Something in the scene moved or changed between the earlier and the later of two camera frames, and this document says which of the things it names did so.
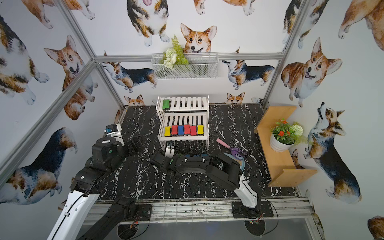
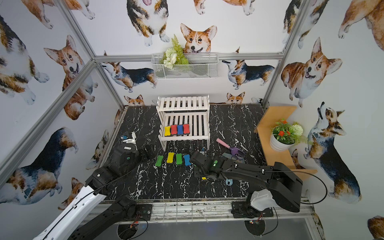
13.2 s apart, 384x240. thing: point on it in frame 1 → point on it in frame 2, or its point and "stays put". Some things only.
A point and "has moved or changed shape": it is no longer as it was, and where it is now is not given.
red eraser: [174, 130] stays put
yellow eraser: [167, 131] stays put
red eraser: [187, 130] stays put
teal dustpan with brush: [241, 161] stays put
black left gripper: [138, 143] → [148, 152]
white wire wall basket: [203, 65] stays put
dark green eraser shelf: [166, 104] has moved or changed shape
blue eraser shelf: [181, 130] stays put
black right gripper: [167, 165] → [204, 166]
